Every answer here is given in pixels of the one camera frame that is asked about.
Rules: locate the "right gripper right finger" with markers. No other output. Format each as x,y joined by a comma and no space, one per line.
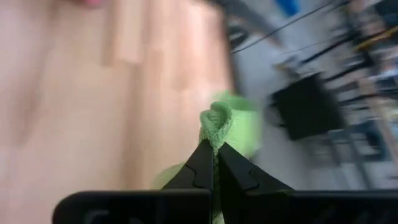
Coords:
280,208

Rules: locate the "green microfiber towel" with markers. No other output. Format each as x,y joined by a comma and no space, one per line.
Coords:
217,121

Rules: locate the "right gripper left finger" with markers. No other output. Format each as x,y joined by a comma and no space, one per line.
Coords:
140,208

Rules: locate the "black box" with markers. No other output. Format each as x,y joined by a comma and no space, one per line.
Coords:
306,109

